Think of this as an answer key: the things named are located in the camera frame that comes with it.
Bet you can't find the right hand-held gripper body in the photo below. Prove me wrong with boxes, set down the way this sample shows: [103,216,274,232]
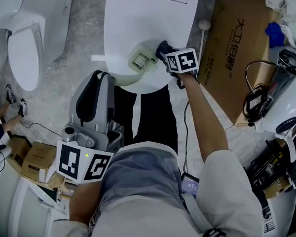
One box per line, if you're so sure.
[164,47,200,90]

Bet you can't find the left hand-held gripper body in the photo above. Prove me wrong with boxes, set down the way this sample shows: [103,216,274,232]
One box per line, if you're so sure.
[55,120,126,184]

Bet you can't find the dark blue knitted cloth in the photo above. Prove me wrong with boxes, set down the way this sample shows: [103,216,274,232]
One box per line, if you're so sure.
[155,40,175,60]

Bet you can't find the pale green scrub brush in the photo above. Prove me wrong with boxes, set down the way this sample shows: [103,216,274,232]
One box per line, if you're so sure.
[97,45,160,86]

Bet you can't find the person's right forearm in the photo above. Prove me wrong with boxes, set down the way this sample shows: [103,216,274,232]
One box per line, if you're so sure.
[181,72,229,163]

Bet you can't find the person's left forearm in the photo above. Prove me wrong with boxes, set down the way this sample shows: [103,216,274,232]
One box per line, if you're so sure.
[70,181,105,224]

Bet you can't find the white flat-lid smart toilet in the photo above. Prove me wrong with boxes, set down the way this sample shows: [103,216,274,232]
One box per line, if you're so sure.
[103,0,202,94]

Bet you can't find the white one-piece tank toilet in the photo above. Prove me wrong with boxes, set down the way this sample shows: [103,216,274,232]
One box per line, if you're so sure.
[0,0,73,92]

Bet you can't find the small cardboard box red label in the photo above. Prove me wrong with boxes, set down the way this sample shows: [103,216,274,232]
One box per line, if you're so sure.
[22,142,58,183]

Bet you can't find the white ball-tipped stick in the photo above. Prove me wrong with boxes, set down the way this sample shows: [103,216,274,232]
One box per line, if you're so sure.
[198,19,212,60]

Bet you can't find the large brown cardboard box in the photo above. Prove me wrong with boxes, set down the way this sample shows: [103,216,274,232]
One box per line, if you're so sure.
[196,0,296,126]

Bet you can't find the person's black trousers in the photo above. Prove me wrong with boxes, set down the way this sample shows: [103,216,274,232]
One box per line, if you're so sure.
[113,84,180,156]

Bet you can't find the white handheld device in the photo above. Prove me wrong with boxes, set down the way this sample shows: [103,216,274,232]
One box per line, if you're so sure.
[0,144,13,163]

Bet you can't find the person's grey shirt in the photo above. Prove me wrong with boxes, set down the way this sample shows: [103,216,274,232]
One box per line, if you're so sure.
[92,146,197,237]

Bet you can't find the blue rag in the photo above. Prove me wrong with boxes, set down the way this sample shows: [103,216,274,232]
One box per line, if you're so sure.
[265,22,286,48]

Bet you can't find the small grey bin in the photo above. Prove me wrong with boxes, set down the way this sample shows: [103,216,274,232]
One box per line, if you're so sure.
[277,45,296,71]

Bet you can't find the white dome device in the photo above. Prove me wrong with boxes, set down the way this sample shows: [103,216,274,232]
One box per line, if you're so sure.
[254,68,296,133]

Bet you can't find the black metal rack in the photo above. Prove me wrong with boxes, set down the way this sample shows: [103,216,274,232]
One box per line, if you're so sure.
[246,152,296,207]

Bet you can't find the person's white jacket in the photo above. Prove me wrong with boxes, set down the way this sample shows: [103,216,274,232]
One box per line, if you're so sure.
[51,149,264,237]

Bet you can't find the thin black floor cable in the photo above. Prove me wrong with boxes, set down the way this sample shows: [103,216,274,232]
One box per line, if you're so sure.
[19,119,64,136]

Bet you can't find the tan looped cable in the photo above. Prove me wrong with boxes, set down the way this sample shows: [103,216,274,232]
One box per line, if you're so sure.
[245,60,283,91]

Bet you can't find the black adapter with cables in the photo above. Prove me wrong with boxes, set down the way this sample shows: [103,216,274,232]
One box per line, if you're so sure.
[243,89,274,122]

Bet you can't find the black recorder with screen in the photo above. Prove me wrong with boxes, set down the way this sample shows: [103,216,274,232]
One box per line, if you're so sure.
[181,172,200,199]

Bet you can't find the white armrest frame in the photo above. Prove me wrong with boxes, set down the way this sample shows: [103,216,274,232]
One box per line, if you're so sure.
[275,122,296,163]

